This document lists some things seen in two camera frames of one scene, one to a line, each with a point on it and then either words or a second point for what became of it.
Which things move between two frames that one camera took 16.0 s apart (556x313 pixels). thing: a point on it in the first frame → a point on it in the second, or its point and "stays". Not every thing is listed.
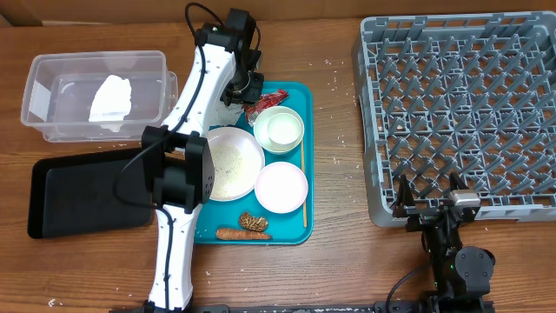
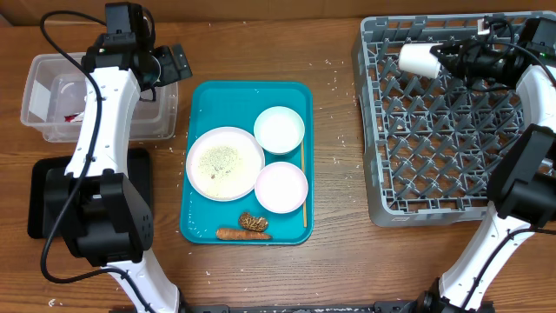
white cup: [284, 129] → [418, 58]
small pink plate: [281, 188] stays
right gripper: [421, 216] → [466, 58]
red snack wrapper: [265, 101] → [77, 117]
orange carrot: [237, 235] stays
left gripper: [252, 96] → [171, 72]
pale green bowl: [279, 129] stays
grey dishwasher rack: [472, 95] stays
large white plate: [239, 162] stays
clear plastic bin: [98, 96] stays
